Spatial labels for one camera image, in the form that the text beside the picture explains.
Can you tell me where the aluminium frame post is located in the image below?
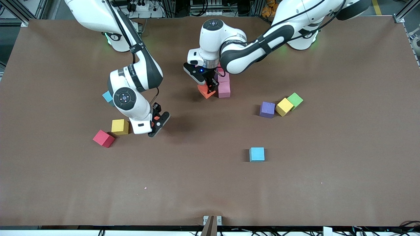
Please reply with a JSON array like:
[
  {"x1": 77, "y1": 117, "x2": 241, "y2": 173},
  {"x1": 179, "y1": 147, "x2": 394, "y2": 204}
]
[
  {"x1": 393, "y1": 0, "x2": 420, "y2": 23},
  {"x1": 0, "y1": 0, "x2": 36, "y2": 27}
]

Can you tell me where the white power strip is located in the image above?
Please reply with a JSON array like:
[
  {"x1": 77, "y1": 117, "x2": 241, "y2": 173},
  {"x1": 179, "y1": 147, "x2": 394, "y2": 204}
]
[{"x1": 129, "y1": 0, "x2": 155, "y2": 12}]

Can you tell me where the brown table cover sheet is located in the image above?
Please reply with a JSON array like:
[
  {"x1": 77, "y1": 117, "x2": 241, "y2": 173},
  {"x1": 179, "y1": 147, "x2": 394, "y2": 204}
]
[{"x1": 0, "y1": 16, "x2": 420, "y2": 227}]

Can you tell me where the grey equipment rack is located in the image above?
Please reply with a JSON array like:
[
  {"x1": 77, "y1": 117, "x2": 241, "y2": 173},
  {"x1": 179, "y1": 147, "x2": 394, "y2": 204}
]
[{"x1": 190, "y1": 0, "x2": 230, "y2": 17}]

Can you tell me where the yellow foam cube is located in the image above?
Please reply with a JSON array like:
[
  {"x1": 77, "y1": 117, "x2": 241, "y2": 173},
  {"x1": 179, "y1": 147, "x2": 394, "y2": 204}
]
[
  {"x1": 275, "y1": 97, "x2": 294, "y2": 117},
  {"x1": 111, "y1": 119, "x2": 130, "y2": 135}
]

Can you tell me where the bag of orange fruits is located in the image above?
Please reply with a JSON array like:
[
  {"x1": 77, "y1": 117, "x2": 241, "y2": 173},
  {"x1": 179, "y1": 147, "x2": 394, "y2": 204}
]
[{"x1": 262, "y1": 0, "x2": 279, "y2": 17}]

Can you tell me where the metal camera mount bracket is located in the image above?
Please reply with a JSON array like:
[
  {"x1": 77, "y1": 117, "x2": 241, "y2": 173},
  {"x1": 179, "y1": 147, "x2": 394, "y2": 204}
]
[{"x1": 201, "y1": 215, "x2": 223, "y2": 236}]

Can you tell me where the purple foam cube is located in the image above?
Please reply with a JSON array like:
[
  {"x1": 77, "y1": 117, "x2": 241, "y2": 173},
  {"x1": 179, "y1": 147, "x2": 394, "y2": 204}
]
[{"x1": 259, "y1": 101, "x2": 276, "y2": 119}]

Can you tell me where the green foam cube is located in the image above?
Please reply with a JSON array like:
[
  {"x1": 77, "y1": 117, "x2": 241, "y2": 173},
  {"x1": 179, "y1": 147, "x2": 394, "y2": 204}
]
[{"x1": 287, "y1": 92, "x2": 304, "y2": 110}]

